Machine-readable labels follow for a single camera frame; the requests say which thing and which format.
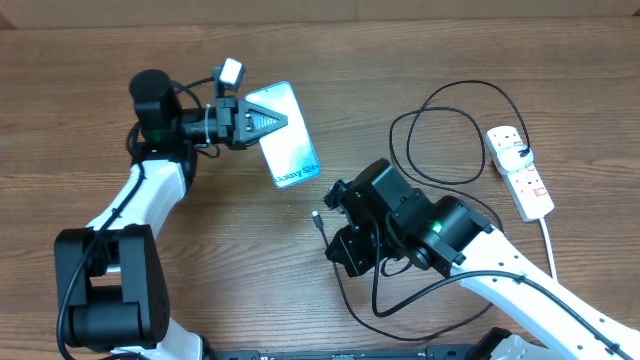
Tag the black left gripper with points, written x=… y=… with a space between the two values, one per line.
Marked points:
x=235 y=116

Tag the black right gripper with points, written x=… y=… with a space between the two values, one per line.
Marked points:
x=346 y=250

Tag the blue Samsung Galaxy smartphone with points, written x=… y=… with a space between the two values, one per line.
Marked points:
x=289 y=151

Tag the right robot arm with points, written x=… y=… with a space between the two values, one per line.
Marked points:
x=388 y=218

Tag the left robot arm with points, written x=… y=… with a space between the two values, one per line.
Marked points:
x=112 y=294

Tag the white charger plug adapter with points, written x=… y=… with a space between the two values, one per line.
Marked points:
x=514 y=158

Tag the white power strip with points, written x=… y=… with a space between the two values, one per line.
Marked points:
x=526 y=187

